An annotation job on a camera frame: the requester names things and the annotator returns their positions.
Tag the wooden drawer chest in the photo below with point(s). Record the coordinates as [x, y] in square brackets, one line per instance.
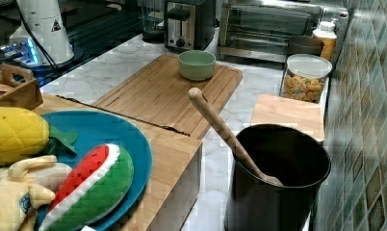
[167, 164]

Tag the wooden spoon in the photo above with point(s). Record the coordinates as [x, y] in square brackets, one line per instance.
[207, 110]

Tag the wooden cutting board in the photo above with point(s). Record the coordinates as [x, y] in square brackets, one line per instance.
[159, 95]

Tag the green bowl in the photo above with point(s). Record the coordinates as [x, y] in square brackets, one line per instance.
[196, 65]

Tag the black toaster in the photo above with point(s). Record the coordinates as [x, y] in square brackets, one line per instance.
[189, 24]

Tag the stainless toaster oven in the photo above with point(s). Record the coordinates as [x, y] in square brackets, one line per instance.
[260, 29]

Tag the blue plate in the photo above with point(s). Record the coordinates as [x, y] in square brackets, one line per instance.
[68, 171]

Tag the glass french press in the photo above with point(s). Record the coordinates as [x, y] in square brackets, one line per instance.
[152, 20]

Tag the teal canister with wooden lid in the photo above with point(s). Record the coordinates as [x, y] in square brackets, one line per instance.
[304, 116]

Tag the black utensil holder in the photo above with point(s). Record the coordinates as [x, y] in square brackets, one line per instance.
[297, 160]

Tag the clear cereal jar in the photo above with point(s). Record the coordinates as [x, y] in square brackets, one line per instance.
[304, 77]

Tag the plush watermelon slice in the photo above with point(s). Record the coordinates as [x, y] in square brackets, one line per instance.
[91, 190]

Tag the white-capped sauce bottle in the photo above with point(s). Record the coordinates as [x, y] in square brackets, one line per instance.
[325, 33]

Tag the yellow plush pineapple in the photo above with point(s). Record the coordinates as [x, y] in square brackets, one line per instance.
[24, 134]

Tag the wooden tea bag holder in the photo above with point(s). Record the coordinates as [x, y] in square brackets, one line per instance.
[18, 87]

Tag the plush banana toy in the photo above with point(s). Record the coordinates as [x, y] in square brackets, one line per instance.
[25, 186]

